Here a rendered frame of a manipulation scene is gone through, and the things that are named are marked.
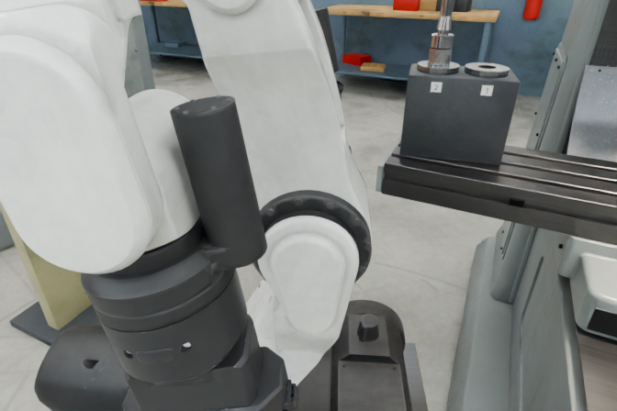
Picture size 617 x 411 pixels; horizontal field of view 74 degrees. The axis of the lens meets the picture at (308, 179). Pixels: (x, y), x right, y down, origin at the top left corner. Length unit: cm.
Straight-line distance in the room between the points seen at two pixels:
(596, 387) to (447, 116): 55
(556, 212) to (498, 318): 77
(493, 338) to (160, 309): 140
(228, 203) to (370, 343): 71
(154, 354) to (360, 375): 65
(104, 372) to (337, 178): 50
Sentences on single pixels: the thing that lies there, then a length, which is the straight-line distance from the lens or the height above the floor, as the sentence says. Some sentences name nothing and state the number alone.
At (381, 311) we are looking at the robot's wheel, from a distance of 100.
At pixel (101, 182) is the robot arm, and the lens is 19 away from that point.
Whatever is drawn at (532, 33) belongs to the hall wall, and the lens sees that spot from 516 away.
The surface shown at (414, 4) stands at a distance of 465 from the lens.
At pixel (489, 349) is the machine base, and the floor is 20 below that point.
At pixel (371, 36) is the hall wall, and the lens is 541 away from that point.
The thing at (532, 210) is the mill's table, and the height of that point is 86.
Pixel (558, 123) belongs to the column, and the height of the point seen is 89.
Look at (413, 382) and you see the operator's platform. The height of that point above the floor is 40.
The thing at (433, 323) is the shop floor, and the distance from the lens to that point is 184.
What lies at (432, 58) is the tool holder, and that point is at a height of 112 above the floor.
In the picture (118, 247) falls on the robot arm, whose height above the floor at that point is 118.
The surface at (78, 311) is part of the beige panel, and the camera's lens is 198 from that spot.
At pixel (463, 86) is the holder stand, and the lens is 92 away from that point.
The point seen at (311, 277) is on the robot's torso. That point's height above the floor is 100.
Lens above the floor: 130
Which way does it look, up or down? 28 degrees down
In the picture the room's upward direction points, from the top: straight up
